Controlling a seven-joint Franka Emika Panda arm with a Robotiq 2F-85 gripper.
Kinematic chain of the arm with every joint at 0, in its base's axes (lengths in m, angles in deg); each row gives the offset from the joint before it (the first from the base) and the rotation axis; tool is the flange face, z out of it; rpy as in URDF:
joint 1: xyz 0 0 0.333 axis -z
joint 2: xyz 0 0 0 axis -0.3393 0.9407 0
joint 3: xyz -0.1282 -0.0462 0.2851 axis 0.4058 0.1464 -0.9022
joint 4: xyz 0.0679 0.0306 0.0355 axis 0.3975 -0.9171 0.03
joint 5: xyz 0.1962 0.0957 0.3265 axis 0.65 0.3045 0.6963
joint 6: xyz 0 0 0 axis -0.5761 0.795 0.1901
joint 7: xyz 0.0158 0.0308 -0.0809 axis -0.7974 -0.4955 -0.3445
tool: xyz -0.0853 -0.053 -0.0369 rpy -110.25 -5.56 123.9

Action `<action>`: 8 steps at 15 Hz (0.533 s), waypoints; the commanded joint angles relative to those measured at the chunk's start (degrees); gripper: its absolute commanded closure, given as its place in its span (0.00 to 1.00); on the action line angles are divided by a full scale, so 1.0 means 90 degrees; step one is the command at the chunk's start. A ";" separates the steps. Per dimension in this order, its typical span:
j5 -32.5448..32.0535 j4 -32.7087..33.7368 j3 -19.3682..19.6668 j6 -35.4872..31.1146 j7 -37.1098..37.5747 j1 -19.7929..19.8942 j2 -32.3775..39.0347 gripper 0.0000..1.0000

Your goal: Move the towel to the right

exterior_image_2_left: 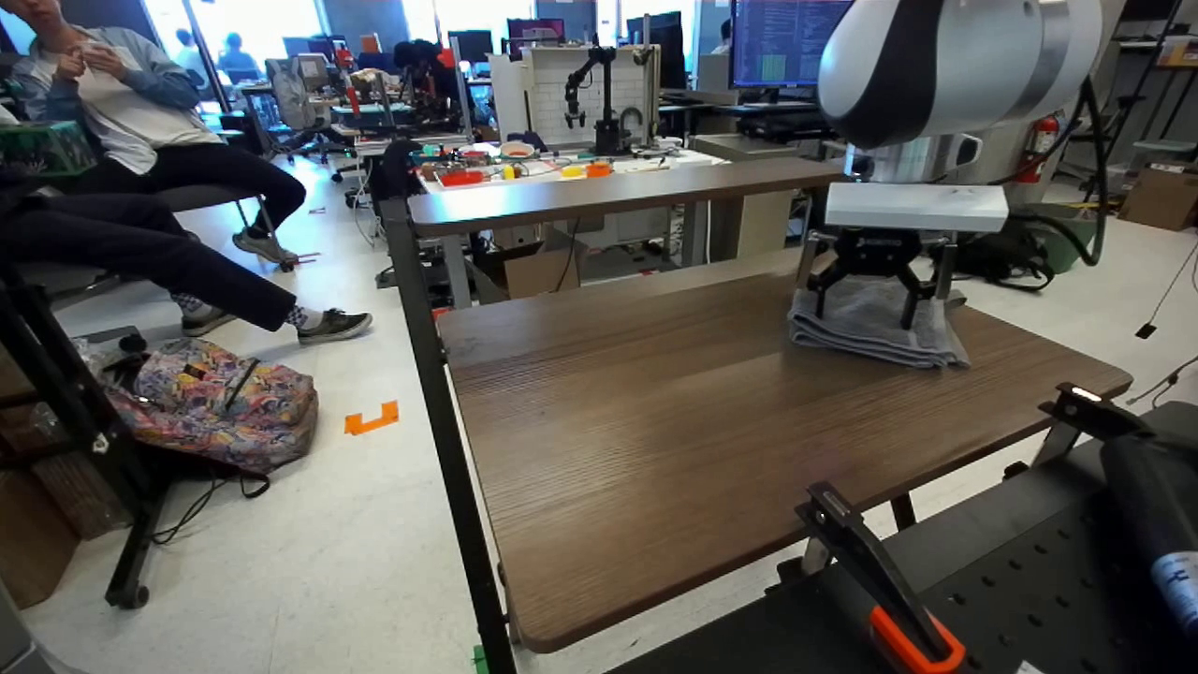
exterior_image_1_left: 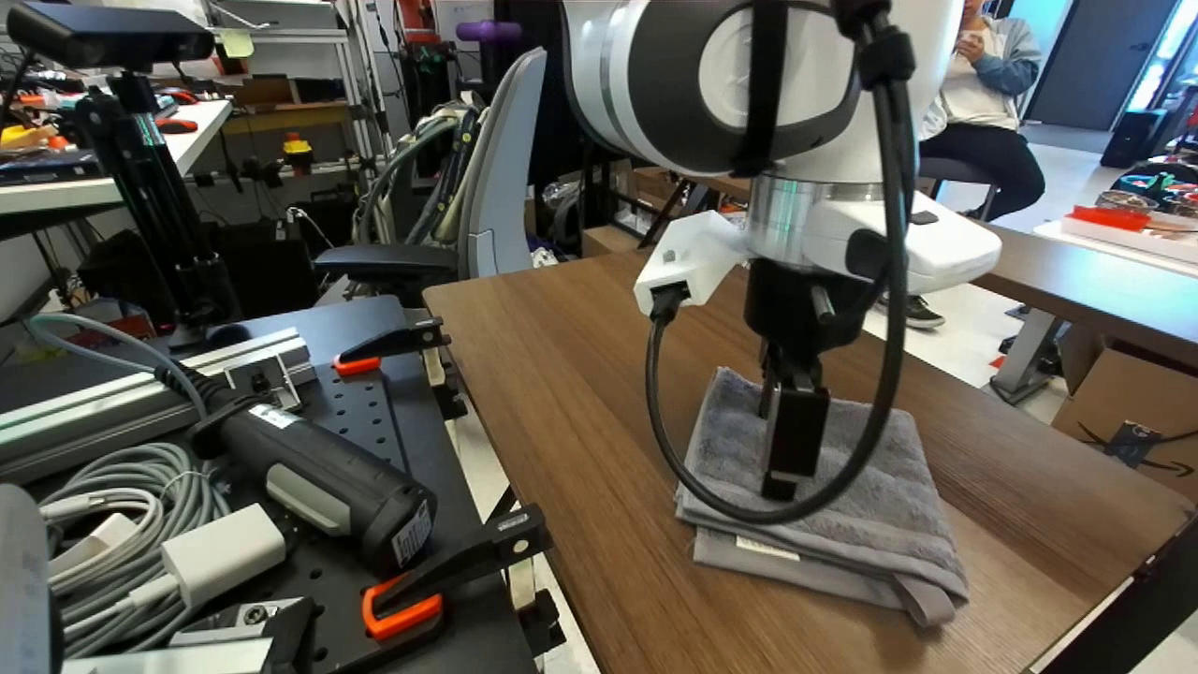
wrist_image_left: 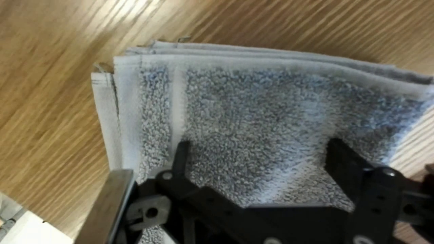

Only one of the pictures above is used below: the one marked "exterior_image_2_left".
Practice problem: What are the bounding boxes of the purple-lit computer monitor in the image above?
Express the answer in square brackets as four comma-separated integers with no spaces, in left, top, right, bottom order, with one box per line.
[504,15,573,60]

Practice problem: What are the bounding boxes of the grey towel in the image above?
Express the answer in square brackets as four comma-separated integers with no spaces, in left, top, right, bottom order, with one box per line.
[782,273,973,375]

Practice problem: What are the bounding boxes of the orange tape floor marker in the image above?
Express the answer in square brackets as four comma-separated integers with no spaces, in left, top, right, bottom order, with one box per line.
[340,398,404,443]

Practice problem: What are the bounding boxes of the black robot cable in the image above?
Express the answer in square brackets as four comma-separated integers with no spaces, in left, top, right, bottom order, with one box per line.
[995,74,1116,273]

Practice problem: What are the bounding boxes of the person legs in black trousers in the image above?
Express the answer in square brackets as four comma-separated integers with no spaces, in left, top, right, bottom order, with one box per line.
[0,184,377,351]

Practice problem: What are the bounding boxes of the thin black floor cable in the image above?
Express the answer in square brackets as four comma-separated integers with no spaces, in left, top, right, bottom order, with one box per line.
[1129,231,1198,346]

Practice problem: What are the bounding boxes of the orange-handled bar clamp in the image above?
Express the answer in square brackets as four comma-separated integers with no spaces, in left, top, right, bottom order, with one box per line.
[799,482,973,674]

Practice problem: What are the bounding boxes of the red fire extinguisher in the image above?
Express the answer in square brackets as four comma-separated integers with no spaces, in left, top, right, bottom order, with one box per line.
[1016,112,1066,190]

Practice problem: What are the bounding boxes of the light grey wrist mount block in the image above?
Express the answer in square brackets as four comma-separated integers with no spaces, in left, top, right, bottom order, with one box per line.
[819,181,1010,240]

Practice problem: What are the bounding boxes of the black tube with label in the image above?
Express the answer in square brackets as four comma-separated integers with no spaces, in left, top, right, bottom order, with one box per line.
[1096,426,1198,643]

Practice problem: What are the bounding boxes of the grey-top desk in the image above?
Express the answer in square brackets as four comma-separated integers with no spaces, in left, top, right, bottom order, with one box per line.
[404,151,855,310]

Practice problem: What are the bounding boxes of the seated person in white shirt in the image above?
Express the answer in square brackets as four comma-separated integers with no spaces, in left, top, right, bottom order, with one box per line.
[0,0,311,273]

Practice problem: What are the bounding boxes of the cardboard box under desk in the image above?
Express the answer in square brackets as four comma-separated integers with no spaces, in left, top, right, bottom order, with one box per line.
[471,240,586,305]

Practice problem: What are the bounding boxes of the green box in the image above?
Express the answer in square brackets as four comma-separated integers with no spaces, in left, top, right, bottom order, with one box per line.
[0,117,103,187]

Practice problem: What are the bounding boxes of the blue-lit computer monitor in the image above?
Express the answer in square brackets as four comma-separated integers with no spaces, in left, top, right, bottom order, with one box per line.
[727,0,855,99]

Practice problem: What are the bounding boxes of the silver table clamp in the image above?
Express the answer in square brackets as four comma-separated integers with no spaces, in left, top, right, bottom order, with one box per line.
[1031,378,1161,473]

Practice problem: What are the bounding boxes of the black table frame leg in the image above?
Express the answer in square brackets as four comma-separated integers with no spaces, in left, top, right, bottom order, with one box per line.
[371,190,525,674]

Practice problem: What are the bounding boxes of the white panel board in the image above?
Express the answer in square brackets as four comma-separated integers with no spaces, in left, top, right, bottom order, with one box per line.
[520,41,667,152]

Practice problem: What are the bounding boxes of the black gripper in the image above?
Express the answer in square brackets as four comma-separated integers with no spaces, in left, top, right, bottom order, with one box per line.
[804,230,958,337]

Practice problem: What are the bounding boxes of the brown cardboard box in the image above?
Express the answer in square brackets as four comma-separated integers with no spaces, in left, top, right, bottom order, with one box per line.
[1116,164,1198,235]

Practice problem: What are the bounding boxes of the black perforated board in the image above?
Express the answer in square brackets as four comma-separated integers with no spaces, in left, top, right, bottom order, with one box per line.
[610,410,1198,674]

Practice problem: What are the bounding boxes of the colourful patterned backpack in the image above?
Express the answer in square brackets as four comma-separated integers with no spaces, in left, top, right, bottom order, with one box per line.
[103,337,324,481]

